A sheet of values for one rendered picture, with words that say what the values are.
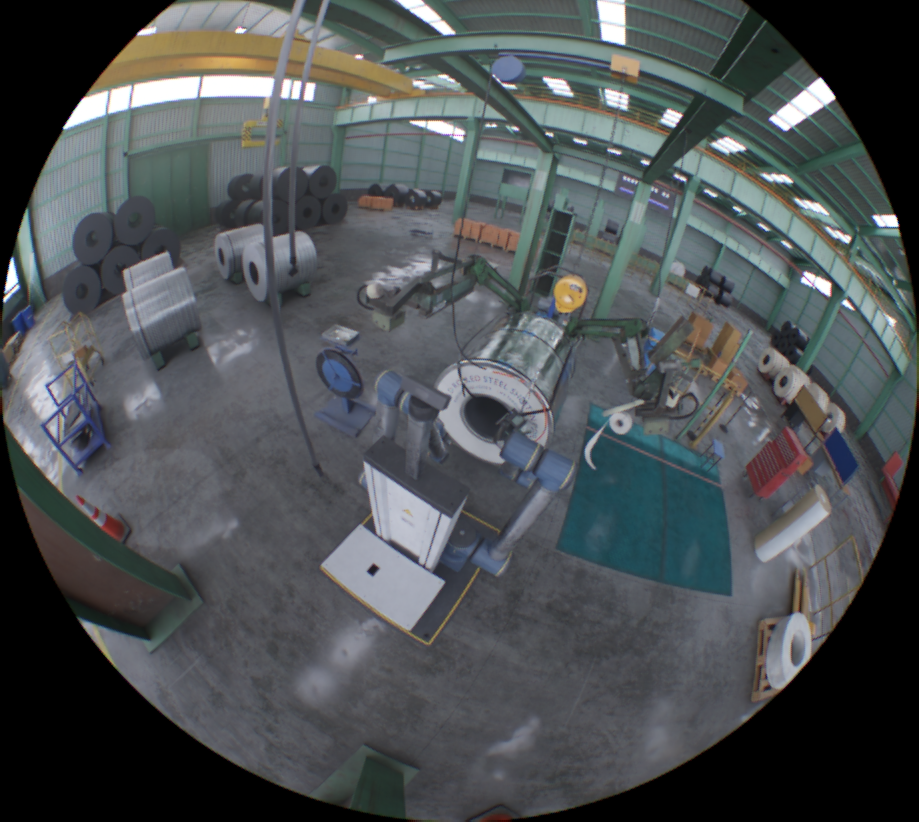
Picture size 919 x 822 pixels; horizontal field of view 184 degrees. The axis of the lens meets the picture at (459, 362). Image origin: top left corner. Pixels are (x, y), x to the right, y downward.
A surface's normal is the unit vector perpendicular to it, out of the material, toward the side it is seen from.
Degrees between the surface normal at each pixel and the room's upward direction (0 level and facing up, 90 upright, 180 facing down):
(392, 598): 0
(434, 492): 0
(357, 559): 0
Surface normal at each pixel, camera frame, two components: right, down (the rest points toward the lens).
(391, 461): 0.17, -0.80
